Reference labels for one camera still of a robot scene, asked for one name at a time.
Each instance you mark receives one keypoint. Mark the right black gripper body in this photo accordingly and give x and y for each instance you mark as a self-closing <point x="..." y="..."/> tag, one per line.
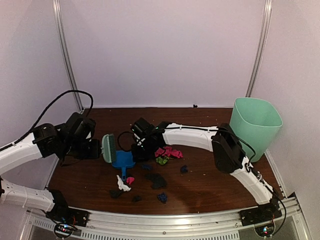
<point x="145" y="152"/>

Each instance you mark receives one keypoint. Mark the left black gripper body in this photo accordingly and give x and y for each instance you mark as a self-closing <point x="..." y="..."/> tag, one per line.
<point x="78" y="150"/>

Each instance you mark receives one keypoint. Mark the dark blue scrap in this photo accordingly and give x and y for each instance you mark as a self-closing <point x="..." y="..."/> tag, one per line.
<point x="146" y="167"/>
<point x="162" y="197"/>
<point x="184" y="169"/>

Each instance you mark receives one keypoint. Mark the blue plastic dustpan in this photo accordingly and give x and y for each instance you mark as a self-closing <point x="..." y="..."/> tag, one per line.
<point x="123" y="161"/>

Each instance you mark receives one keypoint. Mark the mint green hand brush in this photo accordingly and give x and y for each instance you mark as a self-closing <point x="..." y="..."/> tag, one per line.
<point x="108" y="148"/>

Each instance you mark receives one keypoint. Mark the small pink paper scrap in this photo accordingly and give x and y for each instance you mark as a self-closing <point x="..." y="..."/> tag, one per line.
<point x="130" y="180"/>

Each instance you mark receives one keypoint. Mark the large black paper scrap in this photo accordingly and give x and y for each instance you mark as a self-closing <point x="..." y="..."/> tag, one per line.
<point x="157" y="180"/>

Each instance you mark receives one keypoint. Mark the dark blue scrap front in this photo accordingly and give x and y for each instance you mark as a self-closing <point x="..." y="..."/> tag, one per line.
<point x="162" y="197"/>

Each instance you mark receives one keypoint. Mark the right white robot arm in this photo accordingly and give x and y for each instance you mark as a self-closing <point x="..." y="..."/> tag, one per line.
<point x="229" y="156"/>

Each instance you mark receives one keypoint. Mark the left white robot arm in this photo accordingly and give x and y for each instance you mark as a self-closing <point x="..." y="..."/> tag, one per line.
<point x="44" y="141"/>

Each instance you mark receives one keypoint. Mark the green paper scrap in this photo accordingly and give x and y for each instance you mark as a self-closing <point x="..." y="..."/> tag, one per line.
<point x="162" y="160"/>

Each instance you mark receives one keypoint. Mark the large pink paper scrap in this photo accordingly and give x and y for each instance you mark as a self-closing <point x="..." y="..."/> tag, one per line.
<point x="169" y="152"/>

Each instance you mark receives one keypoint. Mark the long white paper scrap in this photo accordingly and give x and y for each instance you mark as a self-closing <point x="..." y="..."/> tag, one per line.
<point x="121" y="186"/>

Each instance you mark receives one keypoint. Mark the small black scrap front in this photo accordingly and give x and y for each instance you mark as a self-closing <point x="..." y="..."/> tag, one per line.
<point x="136" y="199"/>

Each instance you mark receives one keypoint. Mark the mint green waste bin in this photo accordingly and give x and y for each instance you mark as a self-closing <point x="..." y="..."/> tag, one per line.
<point x="257" y="122"/>

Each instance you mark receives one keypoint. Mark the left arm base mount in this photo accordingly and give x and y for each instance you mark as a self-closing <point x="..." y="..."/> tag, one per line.
<point x="66" y="219"/>

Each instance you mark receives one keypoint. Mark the front aluminium rail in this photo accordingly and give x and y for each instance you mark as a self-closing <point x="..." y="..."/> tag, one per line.
<point x="223" y="225"/>

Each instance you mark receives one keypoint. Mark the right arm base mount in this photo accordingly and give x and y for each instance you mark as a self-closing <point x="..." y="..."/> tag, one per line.
<point x="262" y="218"/>

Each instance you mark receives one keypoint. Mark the left aluminium frame post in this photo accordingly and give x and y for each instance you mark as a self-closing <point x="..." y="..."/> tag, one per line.
<point x="63" y="44"/>

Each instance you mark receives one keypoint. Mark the aluminium frame post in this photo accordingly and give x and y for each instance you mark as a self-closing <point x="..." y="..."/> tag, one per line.
<point x="265" y="26"/>
<point x="63" y="44"/>

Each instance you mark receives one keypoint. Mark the right aluminium frame post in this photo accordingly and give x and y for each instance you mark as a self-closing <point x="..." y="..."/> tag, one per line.
<point x="265" y="26"/>

